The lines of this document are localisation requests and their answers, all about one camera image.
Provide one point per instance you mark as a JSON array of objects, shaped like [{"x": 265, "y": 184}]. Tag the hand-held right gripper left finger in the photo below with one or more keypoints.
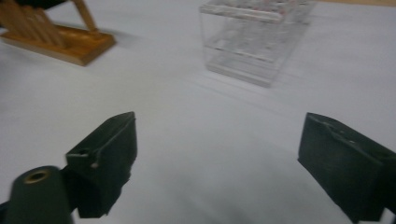
[{"x": 106, "y": 161}]

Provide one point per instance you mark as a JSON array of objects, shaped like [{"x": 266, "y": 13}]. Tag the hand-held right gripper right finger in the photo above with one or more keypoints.
[{"x": 345, "y": 161}]

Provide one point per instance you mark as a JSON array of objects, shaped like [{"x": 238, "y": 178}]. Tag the wooden test tube rack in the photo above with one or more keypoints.
[{"x": 71, "y": 46}]

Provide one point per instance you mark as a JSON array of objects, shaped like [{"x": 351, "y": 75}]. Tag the clear acrylic test tube rack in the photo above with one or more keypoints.
[{"x": 249, "y": 46}]

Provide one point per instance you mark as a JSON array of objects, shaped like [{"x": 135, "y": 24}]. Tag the white table mat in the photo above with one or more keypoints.
[{"x": 202, "y": 124}]

